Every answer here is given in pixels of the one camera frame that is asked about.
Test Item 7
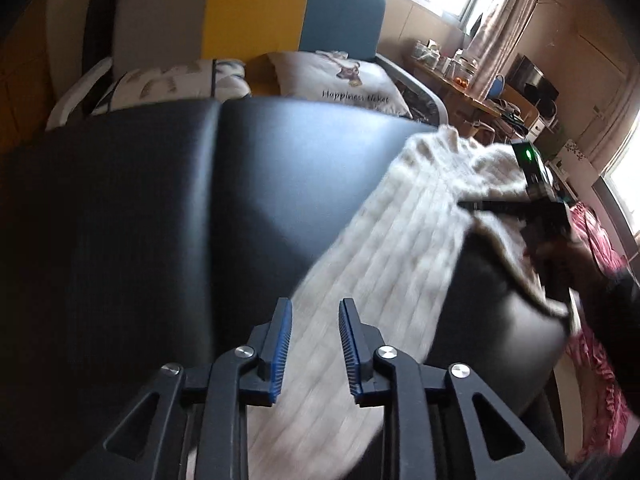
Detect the pink blanket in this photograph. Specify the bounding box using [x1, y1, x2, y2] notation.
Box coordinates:
[565, 200, 633, 461]

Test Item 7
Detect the white printed cushion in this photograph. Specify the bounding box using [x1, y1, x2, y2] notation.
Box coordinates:
[267, 51, 413, 118]

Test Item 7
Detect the wooden desk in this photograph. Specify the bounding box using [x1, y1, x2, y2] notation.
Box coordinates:
[405, 55, 541, 146]

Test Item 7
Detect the black leather bench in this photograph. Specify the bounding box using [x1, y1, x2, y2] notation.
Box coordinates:
[0, 96, 566, 480]

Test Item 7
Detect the row of small glass jars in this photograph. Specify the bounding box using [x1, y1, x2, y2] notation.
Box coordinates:
[412, 40, 451, 73]

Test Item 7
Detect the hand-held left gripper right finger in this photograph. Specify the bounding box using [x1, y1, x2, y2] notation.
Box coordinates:
[339, 297, 571, 480]

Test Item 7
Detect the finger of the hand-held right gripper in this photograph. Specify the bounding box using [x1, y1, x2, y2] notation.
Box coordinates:
[457, 199, 531, 213]

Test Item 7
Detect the person's right hand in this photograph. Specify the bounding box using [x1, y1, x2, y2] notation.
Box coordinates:
[542, 237, 608, 291]

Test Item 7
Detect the black electronic appliance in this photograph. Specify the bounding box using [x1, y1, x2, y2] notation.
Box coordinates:
[510, 55, 558, 103]

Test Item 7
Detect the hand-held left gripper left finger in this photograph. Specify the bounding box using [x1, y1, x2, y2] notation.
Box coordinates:
[62, 297, 293, 480]

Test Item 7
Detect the glass jar with oranges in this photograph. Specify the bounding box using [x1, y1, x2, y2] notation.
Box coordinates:
[452, 57, 473, 88]

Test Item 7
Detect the white knit sweater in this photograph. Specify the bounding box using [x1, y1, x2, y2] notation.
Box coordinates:
[245, 125, 571, 480]

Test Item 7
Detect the beige curtain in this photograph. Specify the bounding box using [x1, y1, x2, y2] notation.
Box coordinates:
[470, 0, 543, 96]

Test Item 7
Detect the blue yellow grey sofa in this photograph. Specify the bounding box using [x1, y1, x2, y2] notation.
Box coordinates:
[45, 0, 441, 131]

